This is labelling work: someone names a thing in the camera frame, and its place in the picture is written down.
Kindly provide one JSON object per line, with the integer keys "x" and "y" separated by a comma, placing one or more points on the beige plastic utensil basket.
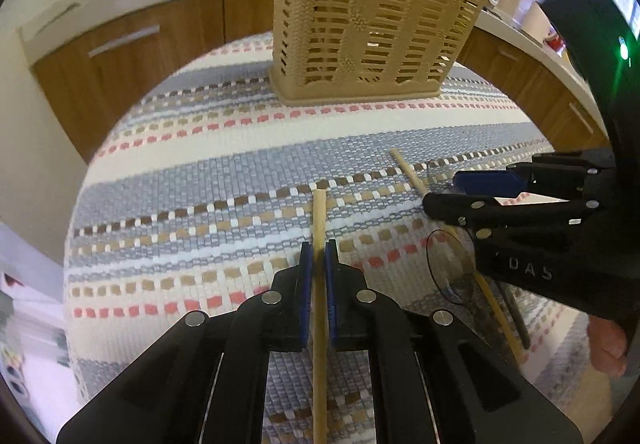
{"x": 360, "y": 23}

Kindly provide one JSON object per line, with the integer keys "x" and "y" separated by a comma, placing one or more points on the clear plastic spoon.
{"x": 450, "y": 269}

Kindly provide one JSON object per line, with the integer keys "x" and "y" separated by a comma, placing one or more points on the wooden chopstick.
{"x": 319, "y": 224}
{"x": 407, "y": 171}

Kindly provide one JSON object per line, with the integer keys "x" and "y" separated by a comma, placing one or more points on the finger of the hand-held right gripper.
{"x": 500, "y": 219}
{"x": 485, "y": 183}

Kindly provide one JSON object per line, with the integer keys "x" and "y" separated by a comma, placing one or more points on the striped woven tablecloth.
{"x": 225, "y": 184}

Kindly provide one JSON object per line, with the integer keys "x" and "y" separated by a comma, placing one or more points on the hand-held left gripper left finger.
{"x": 250, "y": 334}

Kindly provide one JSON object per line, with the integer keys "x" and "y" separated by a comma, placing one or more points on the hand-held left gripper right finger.
{"x": 380, "y": 334}

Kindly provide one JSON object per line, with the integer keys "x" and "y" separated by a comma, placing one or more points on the wooden base cabinet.
{"x": 150, "y": 68}

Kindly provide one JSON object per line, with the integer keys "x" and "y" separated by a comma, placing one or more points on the person's right hand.
{"x": 607, "y": 344}

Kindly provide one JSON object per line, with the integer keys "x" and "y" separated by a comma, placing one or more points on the red container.
{"x": 552, "y": 42}

